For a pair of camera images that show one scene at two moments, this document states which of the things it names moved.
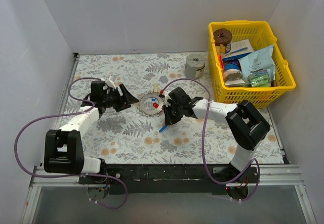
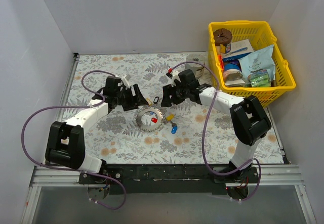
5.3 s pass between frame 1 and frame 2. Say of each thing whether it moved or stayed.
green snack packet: stayed
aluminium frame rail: stayed
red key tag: moved
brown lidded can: stayed
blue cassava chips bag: stayed
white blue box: stayed
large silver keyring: moved
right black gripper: moved
